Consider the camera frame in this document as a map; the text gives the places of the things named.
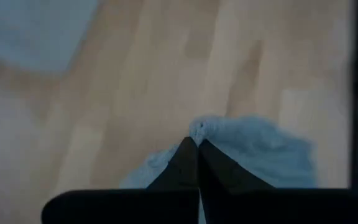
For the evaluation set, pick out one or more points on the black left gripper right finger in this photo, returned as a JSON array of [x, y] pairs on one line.
[[244, 202]]

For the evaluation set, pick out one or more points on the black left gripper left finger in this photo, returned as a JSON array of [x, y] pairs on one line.
[[154, 202]]

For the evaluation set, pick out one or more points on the light blue cloth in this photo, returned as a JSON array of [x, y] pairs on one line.
[[259, 152]]

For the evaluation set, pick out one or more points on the white plastic bin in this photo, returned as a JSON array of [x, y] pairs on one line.
[[23, 31]]

